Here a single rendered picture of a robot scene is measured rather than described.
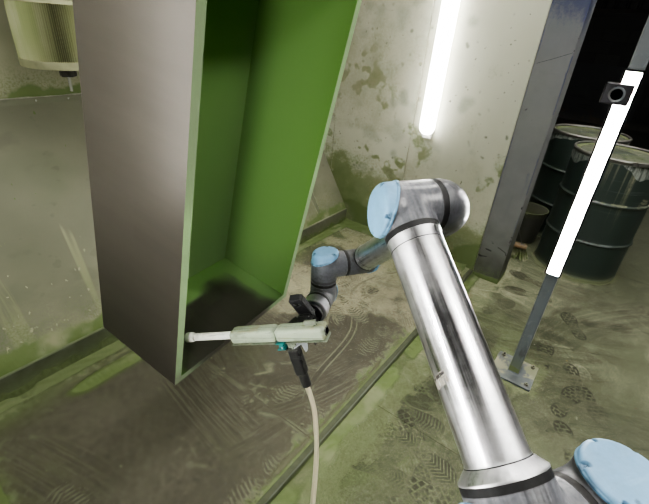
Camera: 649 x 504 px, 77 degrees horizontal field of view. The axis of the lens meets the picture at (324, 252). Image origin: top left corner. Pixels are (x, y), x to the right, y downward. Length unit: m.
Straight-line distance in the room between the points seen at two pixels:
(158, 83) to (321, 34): 0.61
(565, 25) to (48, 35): 2.40
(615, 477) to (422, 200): 0.55
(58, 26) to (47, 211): 0.78
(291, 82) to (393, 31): 1.68
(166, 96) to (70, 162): 1.47
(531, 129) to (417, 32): 0.93
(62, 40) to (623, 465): 2.14
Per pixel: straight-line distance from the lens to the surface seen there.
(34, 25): 2.09
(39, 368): 2.19
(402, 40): 3.02
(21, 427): 2.10
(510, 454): 0.77
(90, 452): 1.91
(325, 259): 1.35
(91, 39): 1.09
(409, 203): 0.84
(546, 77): 2.73
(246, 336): 1.24
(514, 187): 2.84
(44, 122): 2.41
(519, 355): 2.32
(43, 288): 2.19
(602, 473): 0.85
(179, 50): 0.88
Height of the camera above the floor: 1.50
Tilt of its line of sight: 29 degrees down
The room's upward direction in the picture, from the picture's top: 5 degrees clockwise
